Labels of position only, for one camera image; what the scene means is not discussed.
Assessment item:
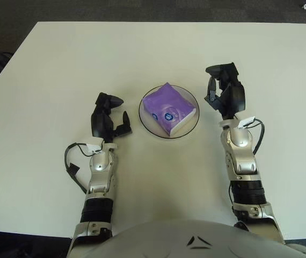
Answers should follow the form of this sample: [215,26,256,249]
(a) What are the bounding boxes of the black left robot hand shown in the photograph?
[90,92,133,143]

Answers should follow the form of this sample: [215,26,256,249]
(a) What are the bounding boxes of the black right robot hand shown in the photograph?
[203,62,246,121]

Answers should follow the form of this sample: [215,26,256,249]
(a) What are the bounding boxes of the purple tissue paper pack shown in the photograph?
[142,82,197,137]

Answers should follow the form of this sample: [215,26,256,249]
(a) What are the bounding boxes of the white plate with black rim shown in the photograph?
[138,84,200,140]

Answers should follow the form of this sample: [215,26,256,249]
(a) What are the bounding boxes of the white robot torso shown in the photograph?
[69,219,306,258]

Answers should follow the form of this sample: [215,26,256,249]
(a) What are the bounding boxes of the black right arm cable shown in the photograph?
[245,119,265,156]

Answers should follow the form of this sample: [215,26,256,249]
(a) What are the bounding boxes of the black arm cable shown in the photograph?
[245,119,265,156]
[64,142,95,195]

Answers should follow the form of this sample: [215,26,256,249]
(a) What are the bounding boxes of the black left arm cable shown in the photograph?
[64,142,95,195]

